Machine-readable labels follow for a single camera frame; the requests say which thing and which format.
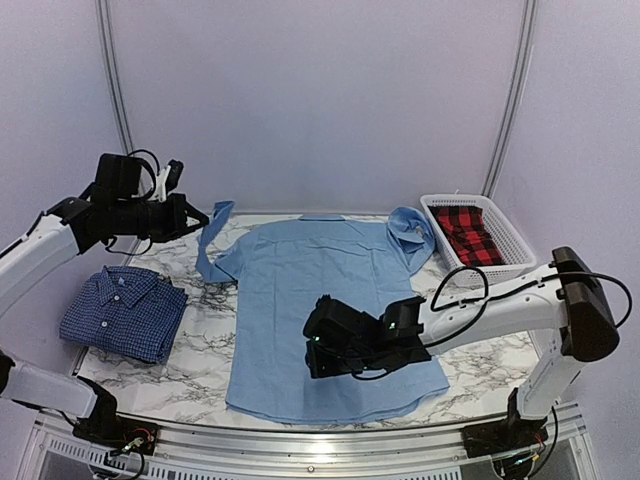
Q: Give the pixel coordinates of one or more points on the front aluminium rail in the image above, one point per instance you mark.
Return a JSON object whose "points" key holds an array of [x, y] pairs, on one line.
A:
{"points": [[184, 451]]}

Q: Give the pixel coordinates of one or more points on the aluminium frame post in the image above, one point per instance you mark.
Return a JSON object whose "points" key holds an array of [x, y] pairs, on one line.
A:
{"points": [[517, 85], [109, 54]]}

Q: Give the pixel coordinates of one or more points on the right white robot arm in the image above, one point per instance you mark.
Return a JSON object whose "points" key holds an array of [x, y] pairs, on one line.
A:
{"points": [[563, 296]]}

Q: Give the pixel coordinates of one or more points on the left aluminium frame post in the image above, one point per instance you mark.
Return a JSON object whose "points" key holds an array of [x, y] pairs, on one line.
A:
{"points": [[109, 54]]}

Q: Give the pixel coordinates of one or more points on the white plastic basket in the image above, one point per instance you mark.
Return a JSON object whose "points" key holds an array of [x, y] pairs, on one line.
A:
{"points": [[517, 255]]}

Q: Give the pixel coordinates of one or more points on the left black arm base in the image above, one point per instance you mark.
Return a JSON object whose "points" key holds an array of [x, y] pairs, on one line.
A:
{"points": [[106, 427]]}

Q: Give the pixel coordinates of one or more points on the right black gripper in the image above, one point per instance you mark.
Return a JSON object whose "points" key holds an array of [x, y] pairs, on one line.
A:
{"points": [[319, 364]]}

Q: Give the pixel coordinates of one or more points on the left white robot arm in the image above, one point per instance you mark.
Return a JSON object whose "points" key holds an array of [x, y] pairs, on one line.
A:
{"points": [[47, 245]]}

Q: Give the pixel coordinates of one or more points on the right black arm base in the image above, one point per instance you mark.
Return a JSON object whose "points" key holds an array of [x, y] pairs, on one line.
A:
{"points": [[506, 434]]}

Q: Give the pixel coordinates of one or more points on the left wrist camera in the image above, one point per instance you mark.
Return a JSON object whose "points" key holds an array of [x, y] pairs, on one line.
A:
{"points": [[167, 180]]}

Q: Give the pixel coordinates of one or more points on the light blue long sleeve shirt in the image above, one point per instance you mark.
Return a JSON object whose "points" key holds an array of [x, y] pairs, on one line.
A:
{"points": [[281, 269]]}

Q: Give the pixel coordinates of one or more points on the red black plaid shirt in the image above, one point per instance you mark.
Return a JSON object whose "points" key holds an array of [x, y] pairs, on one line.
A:
{"points": [[465, 231]]}

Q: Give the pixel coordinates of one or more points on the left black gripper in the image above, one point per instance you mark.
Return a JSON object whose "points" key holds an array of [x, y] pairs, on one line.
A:
{"points": [[177, 207]]}

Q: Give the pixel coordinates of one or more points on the folded blue checked shirt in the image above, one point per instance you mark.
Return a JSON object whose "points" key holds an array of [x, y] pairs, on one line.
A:
{"points": [[129, 311]]}

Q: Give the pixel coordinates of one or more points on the right aluminium frame post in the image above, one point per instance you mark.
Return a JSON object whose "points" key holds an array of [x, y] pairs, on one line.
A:
{"points": [[517, 85]]}

